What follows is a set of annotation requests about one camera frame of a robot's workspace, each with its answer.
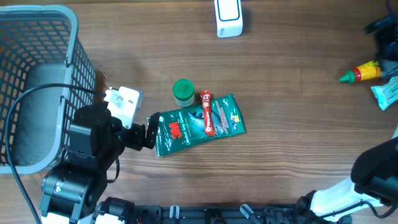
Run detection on green 3M gloves packet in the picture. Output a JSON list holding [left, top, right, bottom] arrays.
[[155, 94, 245, 157]]

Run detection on red sauce bottle green cap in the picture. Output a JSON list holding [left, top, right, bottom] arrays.
[[339, 60, 381, 83]]

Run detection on green lid jar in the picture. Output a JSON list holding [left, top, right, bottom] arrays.
[[172, 79, 195, 107]]

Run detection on red coffee stick sachet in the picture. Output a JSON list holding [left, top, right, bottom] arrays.
[[200, 90, 216, 136]]

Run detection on light teal tissue pack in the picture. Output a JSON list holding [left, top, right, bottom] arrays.
[[371, 77, 397, 110]]

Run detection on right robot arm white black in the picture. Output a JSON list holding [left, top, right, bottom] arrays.
[[292, 12, 397, 223]]

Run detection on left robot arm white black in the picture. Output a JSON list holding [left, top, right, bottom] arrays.
[[40, 101, 160, 223]]

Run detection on white barcode scanner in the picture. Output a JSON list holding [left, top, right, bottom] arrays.
[[214, 0, 243, 38]]

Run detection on grey plastic mesh basket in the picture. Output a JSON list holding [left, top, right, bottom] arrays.
[[1, 5, 96, 174]]

